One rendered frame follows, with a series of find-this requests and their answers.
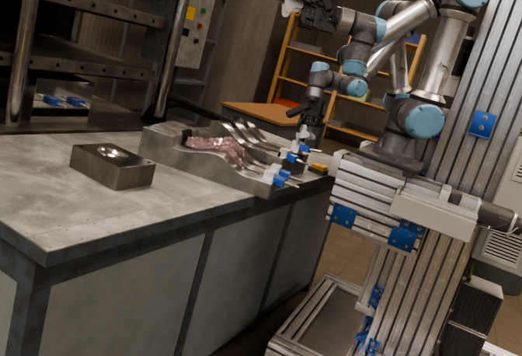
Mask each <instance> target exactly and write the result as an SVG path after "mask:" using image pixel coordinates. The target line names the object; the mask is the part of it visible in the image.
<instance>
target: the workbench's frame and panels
mask: <svg viewBox="0 0 522 356"><path fill-rule="evenodd" d="M334 181H335V177H333V176H327V177H325V178H321V179H318V180H313V181H310V182H307V183H302V184H298V185H297V186H299V188H298V189H297V188H295V187H288V188H284V189H281V190H276V191H274V192H273V193H272V194H271V195H270V196H269V198H268V199H264V198H261V197H257V196H255V197H251V198H247V199H245V200H241V201H236V202H233V203H230V204H225V205H222V206H219V207H216V208H211V209H207V210H204V211H199V212H196V213H193V214H190V215H185V216H182V217H178V218H174V219H170V220H168V221H164V222H159V223H156V224H153V225H148V226H145V227H142V228H139V229H134V230H130V231H127V232H122V233H119V234H116V235H113V236H108V237H105V238H101V239H97V240H93V241H91V242H87V243H83V244H79V245H76V246H71V247H68V248H65V249H62V250H57V251H54V252H50V253H47V252H45V251H44V250H42V249H41V248H40V247H38V246H36V245H35V244H33V243H32V242H30V241H29V240H28V239H26V238H24V237H23V236H21V235H20V234H19V233H17V232H15V231H14V230H12V229H11V228H9V227H8V226H7V225H5V224H3V223H2V222H0V356H211V355H212V354H213V353H214V352H215V351H217V350H219V349H220V348H221V347H223V346H224V345H226V344H227V343H228V342H229V341H231V340H232V339H234V338H235V337H237V336H238V335H239V334H240V333H242V332H243V331H245V330H246V331H247V332H249V333H254V332H255V330H256V328H257V327H258V325H259V321H260V319H262V318H263V317H264V316H265V315H267V314H268V313H269V312H271V311H272V310H274V309H275V308H276V307H277V306H279V305H281V304H282V303H283V302H285V301H286V300H288V299H289V298H290V297H291V296H293V295H294V294H296V293H297V292H299V291H300V290H302V291H309V288H310V287H311V285H312V282H313V280H314V277H315V273H316V271H317V267H318V263H319V261H320V258H321V255H322V251H323V249H324V246H325V242H326V240H327V237H328V234H329V230H330V227H331V224H332V222H331V221H328V220H326V219H325V216H326V213H327V211H328V207H329V203H330V200H329V196H330V194H331V190H332V186H333V184H334Z"/></svg>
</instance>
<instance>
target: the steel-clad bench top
mask: <svg viewBox="0 0 522 356"><path fill-rule="evenodd" d="M259 130H260V129H259ZM260 131H261V132H262V134H263V135H264V136H265V137H266V138H267V139H268V140H269V141H271V142H273V143H276V144H278V145H282V146H285V147H288V148H291V146H292V141H289V140H287V139H285V138H281V137H279V136H276V135H274V134H271V133H268V132H266V131H262V130H260ZM141 134H142V131H128V132H101V133H73V134H18V135H0V222H2V223H3V224H5V225H7V226H8V227H9V228H11V229H12V230H14V231H15V232H17V233H19V234H20V235H21V236H23V237H24V238H26V239H28V240H29V241H30V242H32V243H33V244H35V245H36V246H38V247H40V248H41V249H42V250H44V251H45V252H47V253H50V252H54V251H57V250H62V249H65V248H68V247H71V246H76V245H79V244H83V243H87V242H91V241H93V240H97V239H101V238H105V237H108V236H113V235H116V234H119V233H122V232H127V231H130V230H134V229H139V228H142V227H145V226H148V225H153V224H156V223H159V222H164V221H168V220H170V219H174V218H178V217H182V216H185V215H190V214H193V213H196V212H199V211H204V210H207V209H211V208H216V207H219V206H222V205H225V204H230V203H233V202H236V201H241V200H245V199H247V198H251V197H255V195H252V194H248V193H246V192H243V191H240V190H236V189H234V188H231V187H227V186H225V185H222V184H219V183H215V182H213V181H210V180H207V179H204V178H202V177H199V176H195V175H193V174H190V173H186V172H183V171H181V170H178V169H174V168H172V167H169V166H165V165H162V164H160V163H157V162H153V161H151V160H149V161H151V162H153V163H155V164H156V167H155V173H154V176H153V180H152V184H151V185H148V186H143V187H135V188H130V189H126V190H117V191H115V190H112V189H110V188H109V187H107V186H105V185H103V184H101V183H99V182H97V181H95V180H93V179H91V178H90V177H88V176H86V175H84V174H82V173H80V172H78V171H76V170H75V169H72V168H71V167H69V163H70V158H71V151H72V146H73V145H84V144H99V143H112V144H115V145H117V146H119V147H121V148H124V149H126V150H128V151H129V152H132V153H134V154H136V155H137V152H138V148H139V144H140V140H141ZM303 153H306V154H308V160H307V163H308V164H309V165H308V166H307V165H305V168H304V172H303V173H302V174H298V175H294V176H295V177H297V178H300V179H303V180H304V181H303V183H307V182H310V181H313V180H318V179H321V178H325V177H327V176H330V175H325V176H320V175H318V174H316V173H313V172H310V171H308V167H309V166H311V165H312V163H316V162H317V163H320V164H322V165H324V166H328V169H327V170H329V167H330V164H331V161H332V156H330V155H326V154H324V153H317V152H311V153H308V152H303ZM286 182H288V183H292V184H295V185H298V184H302V182H299V181H296V180H292V179H289V180H288V181H286Z"/></svg>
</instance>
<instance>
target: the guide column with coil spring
mask: <svg viewBox="0 0 522 356"><path fill-rule="evenodd" d="M38 5H39V0H21V2H20V8H19V18H18V23H17V28H16V38H15V43H14V49H13V54H12V63H11V69H10V75H9V84H8V89H7V95H6V101H5V110H4V116H3V121H2V123H3V124H4V125H8V126H13V127H18V126H19V122H20V117H21V112H22V107H23V98H24V92H25V88H26V78H27V73H28V68H29V63H30V54H31V49H32V44H33V35H34V30H35V25H36V19H37V10H38Z"/></svg>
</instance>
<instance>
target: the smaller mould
mask: <svg viewBox="0 0 522 356"><path fill-rule="evenodd" d="M69 167H71V168H72V169H75V170H76V171H78V172H80V173H82V174H84V175H86V176H88V177H90V178H91V179H93V180H95V181H97V182H99V183H101V184H103V185H105V186H107V187H109V188H110V189H112V190H115V191H117V190H126V189H130V188H135V187H143V186H148V185H151V184H152V180H153V176H154V173H155V167H156V164H155V163H153V162H151V161H149V160H147V159H144V158H142V157H140V156H139V155H136V154H134V153H132V152H129V151H128V150H126V149H124V148H121V147H119V146H117V145H115V144H112V143H99V144H84V145H73V146H72V151H71V158H70V163H69Z"/></svg>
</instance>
